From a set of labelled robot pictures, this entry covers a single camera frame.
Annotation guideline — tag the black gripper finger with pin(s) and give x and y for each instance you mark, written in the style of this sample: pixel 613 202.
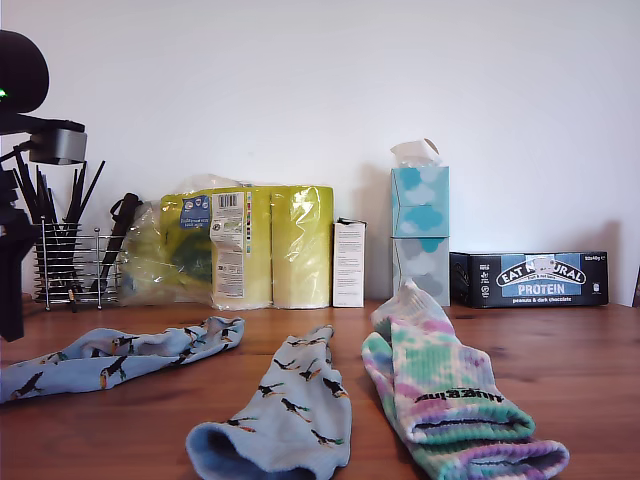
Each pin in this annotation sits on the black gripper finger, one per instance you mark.
pixel 12 280

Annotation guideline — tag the blue toucan print sock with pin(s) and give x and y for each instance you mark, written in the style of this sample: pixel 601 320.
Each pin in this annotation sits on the blue toucan print sock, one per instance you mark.
pixel 290 400
pixel 125 355

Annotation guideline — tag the tie-dye Hugging Face sock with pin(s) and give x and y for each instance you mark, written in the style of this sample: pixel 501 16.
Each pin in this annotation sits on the tie-dye Hugging Face sock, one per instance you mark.
pixel 435 360
pixel 500 460

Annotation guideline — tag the black stick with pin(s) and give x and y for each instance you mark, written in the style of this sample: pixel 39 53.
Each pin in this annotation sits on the black stick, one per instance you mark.
pixel 34 195
pixel 93 182
pixel 45 195
pixel 71 195

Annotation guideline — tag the yellow paper towel pack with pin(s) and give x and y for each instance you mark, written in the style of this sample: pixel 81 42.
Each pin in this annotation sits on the yellow paper towel pack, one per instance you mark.
pixel 300 240

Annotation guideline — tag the narrow white carton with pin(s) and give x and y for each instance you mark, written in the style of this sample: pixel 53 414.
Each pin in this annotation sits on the narrow white carton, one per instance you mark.
pixel 348 265

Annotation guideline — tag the white tissue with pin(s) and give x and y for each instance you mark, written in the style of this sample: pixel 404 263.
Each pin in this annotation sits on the white tissue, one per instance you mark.
pixel 412 152

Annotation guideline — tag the Eat Natural protein bar box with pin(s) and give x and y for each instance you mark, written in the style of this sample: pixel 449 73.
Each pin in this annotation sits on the Eat Natural protein bar box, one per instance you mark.
pixel 540 280

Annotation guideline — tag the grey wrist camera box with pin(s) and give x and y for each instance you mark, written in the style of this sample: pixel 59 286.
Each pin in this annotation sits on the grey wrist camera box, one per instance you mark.
pixel 60 145

